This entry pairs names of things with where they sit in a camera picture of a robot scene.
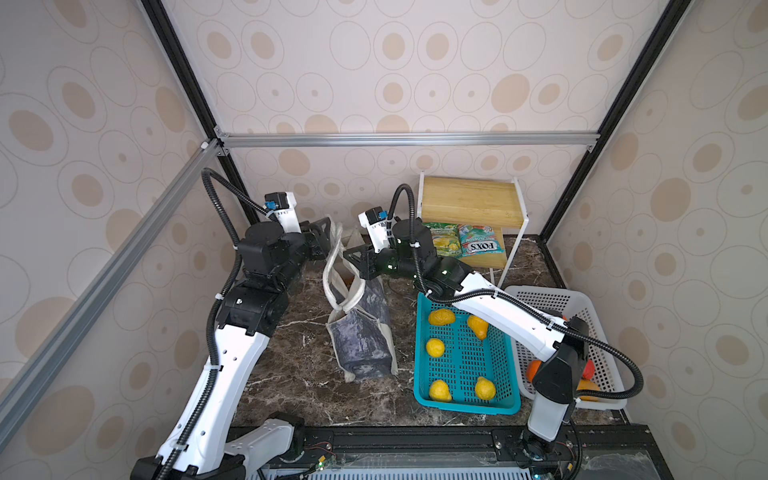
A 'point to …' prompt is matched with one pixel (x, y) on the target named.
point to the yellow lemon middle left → (435, 347)
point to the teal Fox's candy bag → (478, 240)
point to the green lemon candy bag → (446, 238)
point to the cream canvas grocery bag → (359, 325)
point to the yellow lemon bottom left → (439, 391)
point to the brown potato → (347, 277)
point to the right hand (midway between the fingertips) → (345, 254)
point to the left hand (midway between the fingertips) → (327, 216)
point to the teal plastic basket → (465, 359)
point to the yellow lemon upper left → (442, 317)
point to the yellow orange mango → (587, 384)
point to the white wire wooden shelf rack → (477, 202)
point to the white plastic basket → (563, 303)
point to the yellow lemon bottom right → (485, 389)
